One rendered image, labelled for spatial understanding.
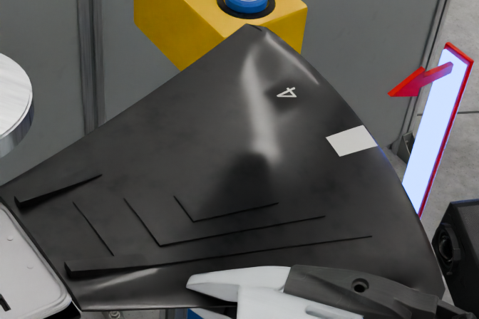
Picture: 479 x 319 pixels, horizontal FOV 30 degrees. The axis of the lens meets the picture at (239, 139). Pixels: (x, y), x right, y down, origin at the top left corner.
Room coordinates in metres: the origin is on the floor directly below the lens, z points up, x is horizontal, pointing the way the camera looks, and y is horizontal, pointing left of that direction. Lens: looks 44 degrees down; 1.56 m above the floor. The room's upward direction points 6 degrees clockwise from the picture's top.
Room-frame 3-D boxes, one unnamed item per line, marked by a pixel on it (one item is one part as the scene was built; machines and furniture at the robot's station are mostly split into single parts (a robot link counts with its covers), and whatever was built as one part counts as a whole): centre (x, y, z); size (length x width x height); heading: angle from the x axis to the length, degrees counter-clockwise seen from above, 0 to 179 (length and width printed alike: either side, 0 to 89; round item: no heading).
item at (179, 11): (0.73, 0.04, 1.02); 0.16 x 0.10 x 0.11; 40
